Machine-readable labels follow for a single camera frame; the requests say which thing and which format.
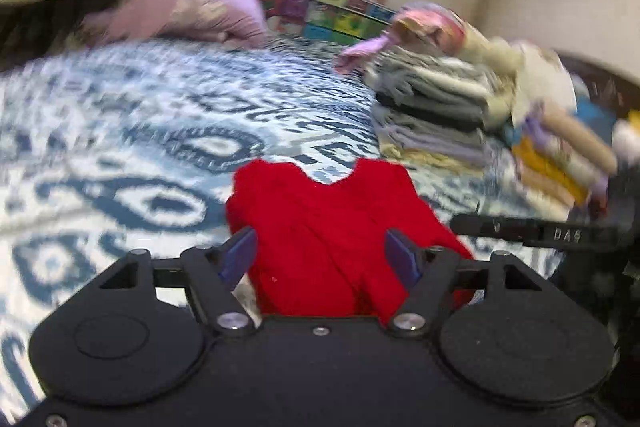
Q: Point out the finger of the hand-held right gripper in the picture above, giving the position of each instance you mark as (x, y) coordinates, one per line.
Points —
(495, 229)

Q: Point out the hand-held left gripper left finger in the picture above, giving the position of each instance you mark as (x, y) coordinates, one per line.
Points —
(240, 254)

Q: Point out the teal blue cloth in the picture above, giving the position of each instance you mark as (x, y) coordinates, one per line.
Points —
(595, 117)

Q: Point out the lilac floral folded sheet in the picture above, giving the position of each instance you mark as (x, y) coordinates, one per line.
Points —
(535, 127)

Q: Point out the red knit sweater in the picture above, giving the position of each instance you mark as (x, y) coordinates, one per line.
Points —
(325, 227)

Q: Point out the dark wooden furniture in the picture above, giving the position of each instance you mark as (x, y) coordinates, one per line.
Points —
(30, 27)

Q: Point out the purple floral pillow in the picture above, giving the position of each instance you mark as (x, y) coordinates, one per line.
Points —
(200, 14)

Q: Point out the mustard yellow sweater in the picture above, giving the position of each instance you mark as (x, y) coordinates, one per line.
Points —
(545, 167)

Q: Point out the blue white patterned bedspread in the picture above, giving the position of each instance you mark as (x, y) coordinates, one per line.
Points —
(125, 147)

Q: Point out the plain white quilt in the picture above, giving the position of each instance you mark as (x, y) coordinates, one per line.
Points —
(545, 77)

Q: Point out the dark wooden headboard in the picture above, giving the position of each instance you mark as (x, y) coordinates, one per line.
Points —
(610, 82)

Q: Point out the stack of grey folded clothes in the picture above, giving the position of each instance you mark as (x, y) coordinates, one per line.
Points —
(430, 107)

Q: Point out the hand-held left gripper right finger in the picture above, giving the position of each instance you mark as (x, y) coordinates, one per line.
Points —
(402, 257)

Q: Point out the pink floral quilt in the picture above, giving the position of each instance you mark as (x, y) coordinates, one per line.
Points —
(430, 24)

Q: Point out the pale yellow quilt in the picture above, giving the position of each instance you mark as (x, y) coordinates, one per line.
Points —
(500, 49)

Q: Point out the beige folded blanket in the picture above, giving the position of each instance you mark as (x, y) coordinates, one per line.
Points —
(575, 137)

